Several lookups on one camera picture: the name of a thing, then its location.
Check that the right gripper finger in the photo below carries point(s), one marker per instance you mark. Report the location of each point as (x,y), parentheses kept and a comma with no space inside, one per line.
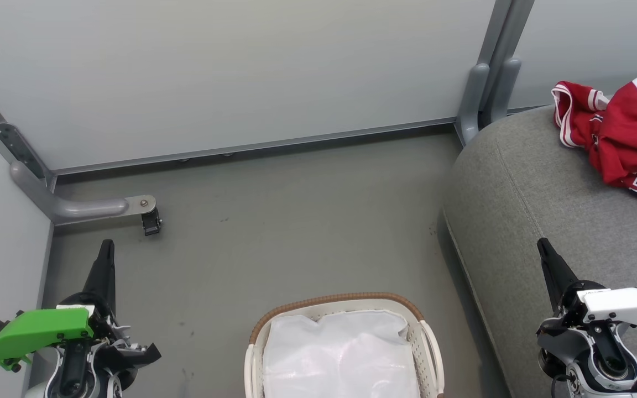
(556,271)

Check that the grey partition post with bracket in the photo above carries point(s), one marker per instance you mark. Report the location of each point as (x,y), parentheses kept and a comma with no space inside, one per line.
(14,141)

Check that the grey partition post with feet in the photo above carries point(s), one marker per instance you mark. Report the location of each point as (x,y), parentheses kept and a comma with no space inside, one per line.
(504,33)

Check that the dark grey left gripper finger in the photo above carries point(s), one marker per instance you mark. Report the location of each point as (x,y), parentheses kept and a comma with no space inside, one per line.
(104,276)

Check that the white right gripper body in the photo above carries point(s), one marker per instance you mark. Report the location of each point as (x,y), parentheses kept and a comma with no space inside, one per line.
(622,307)

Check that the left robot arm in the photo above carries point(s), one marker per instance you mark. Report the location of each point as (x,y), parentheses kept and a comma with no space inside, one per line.
(75,376)

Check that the grey partition bottom rail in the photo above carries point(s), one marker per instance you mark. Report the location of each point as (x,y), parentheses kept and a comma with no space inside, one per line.
(241,148)

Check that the white laundry basket brown rim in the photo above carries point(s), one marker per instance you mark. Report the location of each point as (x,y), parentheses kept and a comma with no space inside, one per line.
(428,354)

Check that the grey partition support leg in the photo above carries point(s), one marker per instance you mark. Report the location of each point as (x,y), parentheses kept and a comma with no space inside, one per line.
(75,209)

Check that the red basketball jersey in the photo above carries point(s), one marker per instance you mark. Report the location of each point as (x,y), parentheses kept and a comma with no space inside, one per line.
(628,143)

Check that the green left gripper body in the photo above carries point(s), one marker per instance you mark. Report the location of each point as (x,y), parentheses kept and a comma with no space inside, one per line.
(36,331)

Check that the white basket liner cloth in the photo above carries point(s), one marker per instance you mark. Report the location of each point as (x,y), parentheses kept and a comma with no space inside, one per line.
(340,354)

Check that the black caster wheel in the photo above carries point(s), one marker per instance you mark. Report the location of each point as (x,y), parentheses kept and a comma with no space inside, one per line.
(151,224)

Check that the grey fabric sofa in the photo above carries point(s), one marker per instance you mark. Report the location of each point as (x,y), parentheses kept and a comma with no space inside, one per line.
(517,193)

